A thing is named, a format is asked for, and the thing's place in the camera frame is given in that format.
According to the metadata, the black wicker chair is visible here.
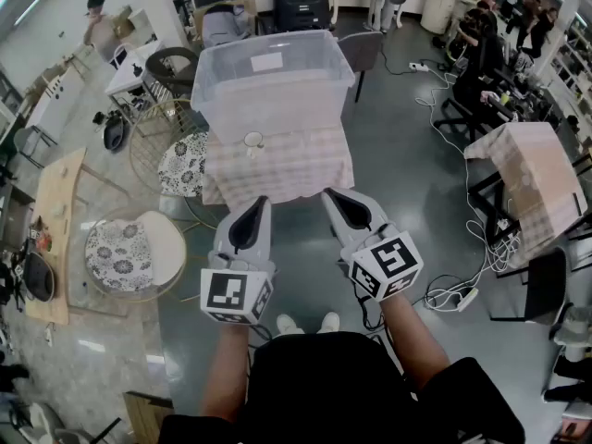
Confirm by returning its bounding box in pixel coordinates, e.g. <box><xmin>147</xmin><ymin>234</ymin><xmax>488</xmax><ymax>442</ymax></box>
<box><xmin>144</xmin><ymin>46</ymin><xmax>201</xmax><ymax>99</ymax></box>

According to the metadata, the dark grey helmet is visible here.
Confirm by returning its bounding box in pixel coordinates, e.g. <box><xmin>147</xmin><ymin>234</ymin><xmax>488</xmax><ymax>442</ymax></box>
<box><xmin>103</xmin><ymin>118</ymin><xmax>127</xmax><ymax>153</ymax></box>

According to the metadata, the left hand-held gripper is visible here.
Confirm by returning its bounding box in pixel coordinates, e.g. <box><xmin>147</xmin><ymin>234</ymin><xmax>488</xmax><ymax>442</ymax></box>
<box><xmin>200</xmin><ymin>195</ymin><xmax>278</xmax><ymax>326</ymax></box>

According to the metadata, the light blue jacket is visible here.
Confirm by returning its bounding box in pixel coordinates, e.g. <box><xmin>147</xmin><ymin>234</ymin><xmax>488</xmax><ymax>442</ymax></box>
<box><xmin>202</xmin><ymin>6</ymin><xmax>255</xmax><ymax>48</ymax></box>

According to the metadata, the table with pink checkered cloth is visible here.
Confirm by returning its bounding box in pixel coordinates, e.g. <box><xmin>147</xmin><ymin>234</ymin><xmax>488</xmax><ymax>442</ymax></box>
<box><xmin>462</xmin><ymin>121</ymin><xmax>589</xmax><ymax>270</ymax></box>
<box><xmin>200</xmin><ymin>67</ymin><xmax>356</xmax><ymax>207</ymax></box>

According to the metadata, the person's white shoe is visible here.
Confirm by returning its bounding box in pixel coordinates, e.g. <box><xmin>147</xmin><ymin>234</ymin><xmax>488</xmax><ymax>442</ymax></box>
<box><xmin>276</xmin><ymin>313</ymin><xmax>305</xmax><ymax>337</ymax></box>
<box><xmin>318</xmin><ymin>311</ymin><xmax>341</xmax><ymax>335</ymax></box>

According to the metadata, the black side chair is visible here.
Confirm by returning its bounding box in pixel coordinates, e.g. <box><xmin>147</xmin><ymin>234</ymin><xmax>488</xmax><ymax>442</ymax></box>
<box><xmin>488</xmin><ymin>246</ymin><xmax>574</xmax><ymax>327</ymax></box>

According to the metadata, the grey padded chair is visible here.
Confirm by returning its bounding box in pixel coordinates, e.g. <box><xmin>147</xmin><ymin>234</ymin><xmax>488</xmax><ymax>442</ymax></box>
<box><xmin>192</xmin><ymin>0</ymin><xmax>260</xmax><ymax>49</ymax></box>

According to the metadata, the cream round cushion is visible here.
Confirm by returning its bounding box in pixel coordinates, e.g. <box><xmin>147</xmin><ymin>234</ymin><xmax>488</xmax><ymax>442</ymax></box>
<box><xmin>134</xmin><ymin>210</ymin><xmax>187</xmax><ymax>287</ymax></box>

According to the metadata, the clear plastic storage bin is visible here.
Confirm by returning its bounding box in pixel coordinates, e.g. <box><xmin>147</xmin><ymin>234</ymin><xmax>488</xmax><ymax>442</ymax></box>
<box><xmin>190</xmin><ymin>29</ymin><xmax>357</xmax><ymax>146</ymax></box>

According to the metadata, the long white cable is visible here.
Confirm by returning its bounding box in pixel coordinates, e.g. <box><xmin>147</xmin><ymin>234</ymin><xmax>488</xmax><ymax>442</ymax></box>
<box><xmin>414</xmin><ymin>65</ymin><xmax>526</xmax><ymax>312</ymax></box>

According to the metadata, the person's white left shoe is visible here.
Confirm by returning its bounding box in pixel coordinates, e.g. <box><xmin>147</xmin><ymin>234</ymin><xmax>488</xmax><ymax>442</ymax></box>
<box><xmin>276</xmin><ymin>313</ymin><xmax>305</xmax><ymax>337</ymax></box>

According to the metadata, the black round pan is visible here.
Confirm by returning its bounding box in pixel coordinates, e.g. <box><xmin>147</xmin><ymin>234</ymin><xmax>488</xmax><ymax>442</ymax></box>
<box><xmin>21</xmin><ymin>251</ymin><xmax>56</xmax><ymax>302</ymax></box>

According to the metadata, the person's black shirt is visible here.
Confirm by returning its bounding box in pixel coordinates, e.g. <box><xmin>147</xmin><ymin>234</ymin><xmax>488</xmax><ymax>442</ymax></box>
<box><xmin>157</xmin><ymin>330</ymin><xmax>527</xmax><ymax>444</ymax></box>

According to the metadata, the black office chair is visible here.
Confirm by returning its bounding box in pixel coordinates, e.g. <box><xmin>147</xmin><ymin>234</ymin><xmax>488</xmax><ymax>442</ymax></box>
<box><xmin>433</xmin><ymin>69</ymin><xmax>517</xmax><ymax>145</ymax></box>

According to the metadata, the wooden board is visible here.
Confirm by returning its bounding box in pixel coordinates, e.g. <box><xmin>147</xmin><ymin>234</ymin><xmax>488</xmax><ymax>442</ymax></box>
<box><xmin>123</xmin><ymin>389</ymin><xmax>175</xmax><ymax>444</ymax></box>

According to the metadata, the small white table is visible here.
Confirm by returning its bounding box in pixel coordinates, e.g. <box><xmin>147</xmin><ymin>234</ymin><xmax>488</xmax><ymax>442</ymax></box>
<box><xmin>104</xmin><ymin>39</ymin><xmax>167</xmax><ymax>110</ymax></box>

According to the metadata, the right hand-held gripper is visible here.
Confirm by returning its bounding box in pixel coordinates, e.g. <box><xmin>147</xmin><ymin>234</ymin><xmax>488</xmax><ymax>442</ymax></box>
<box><xmin>321</xmin><ymin>188</ymin><xmax>425</xmax><ymax>303</ymax></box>

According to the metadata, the white shelving unit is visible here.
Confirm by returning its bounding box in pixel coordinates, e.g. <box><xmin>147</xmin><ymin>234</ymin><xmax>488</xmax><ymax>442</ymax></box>
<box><xmin>549</xmin><ymin>16</ymin><xmax>592</xmax><ymax>124</ymax></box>

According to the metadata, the light wooden table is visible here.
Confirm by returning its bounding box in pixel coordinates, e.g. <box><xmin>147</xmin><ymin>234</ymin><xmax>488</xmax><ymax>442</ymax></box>
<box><xmin>23</xmin><ymin>147</ymin><xmax>130</xmax><ymax>327</ymax></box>

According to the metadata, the floral seat cushion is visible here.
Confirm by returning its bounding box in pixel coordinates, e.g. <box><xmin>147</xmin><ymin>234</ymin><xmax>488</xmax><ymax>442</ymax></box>
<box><xmin>157</xmin><ymin>130</ymin><xmax>210</xmax><ymax>198</ymax></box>
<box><xmin>84</xmin><ymin>219</ymin><xmax>154</xmax><ymax>293</ymax></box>

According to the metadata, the person's white right shoe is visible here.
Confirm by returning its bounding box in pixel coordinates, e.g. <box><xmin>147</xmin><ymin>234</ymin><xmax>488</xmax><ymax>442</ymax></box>
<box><xmin>318</xmin><ymin>311</ymin><xmax>341</xmax><ymax>335</ymax></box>

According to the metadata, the person's right forearm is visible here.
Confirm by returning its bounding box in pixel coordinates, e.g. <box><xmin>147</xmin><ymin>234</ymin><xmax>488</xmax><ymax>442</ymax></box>
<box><xmin>377</xmin><ymin>289</ymin><xmax>451</xmax><ymax>391</ymax></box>

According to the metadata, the person's left forearm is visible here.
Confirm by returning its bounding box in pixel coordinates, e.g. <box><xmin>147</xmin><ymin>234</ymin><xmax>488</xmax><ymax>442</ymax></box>
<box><xmin>198</xmin><ymin>322</ymin><xmax>254</xmax><ymax>424</ymax></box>

